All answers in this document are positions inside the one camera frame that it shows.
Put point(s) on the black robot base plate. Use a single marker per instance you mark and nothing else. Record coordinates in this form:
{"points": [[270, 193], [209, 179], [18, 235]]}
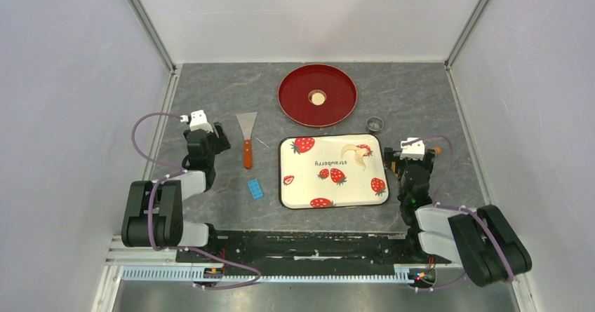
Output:
{"points": [[293, 253]]}

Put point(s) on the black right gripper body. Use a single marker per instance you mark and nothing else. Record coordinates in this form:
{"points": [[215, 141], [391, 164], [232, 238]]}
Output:
{"points": [[391, 156]]}

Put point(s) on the white strawberry print tray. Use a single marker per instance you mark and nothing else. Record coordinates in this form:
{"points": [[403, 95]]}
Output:
{"points": [[313, 175]]}

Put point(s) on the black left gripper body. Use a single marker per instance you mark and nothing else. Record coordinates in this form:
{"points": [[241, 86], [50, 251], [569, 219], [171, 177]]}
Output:
{"points": [[218, 144]]}

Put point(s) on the beige dough lump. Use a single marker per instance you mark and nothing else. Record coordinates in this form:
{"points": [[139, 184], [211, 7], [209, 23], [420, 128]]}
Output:
{"points": [[359, 154]]}

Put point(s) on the wooden handled metal scraper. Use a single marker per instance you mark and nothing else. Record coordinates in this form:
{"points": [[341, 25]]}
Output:
{"points": [[246, 122]]}

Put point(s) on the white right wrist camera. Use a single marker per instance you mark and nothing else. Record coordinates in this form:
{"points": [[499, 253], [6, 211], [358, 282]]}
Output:
{"points": [[413, 149]]}

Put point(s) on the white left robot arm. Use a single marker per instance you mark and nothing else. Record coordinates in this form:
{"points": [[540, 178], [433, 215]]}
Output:
{"points": [[153, 214]]}

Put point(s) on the blue toy brick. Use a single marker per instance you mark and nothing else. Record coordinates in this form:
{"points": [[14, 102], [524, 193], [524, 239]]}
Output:
{"points": [[255, 189]]}

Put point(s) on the round red lacquer tray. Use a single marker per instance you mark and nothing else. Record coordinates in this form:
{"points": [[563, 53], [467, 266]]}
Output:
{"points": [[296, 88]]}

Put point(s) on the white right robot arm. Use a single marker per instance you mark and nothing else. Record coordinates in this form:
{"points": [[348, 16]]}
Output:
{"points": [[480, 240]]}

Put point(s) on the round cut dough wrapper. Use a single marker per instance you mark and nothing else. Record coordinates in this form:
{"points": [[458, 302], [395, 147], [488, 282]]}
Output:
{"points": [[317, 98]]}

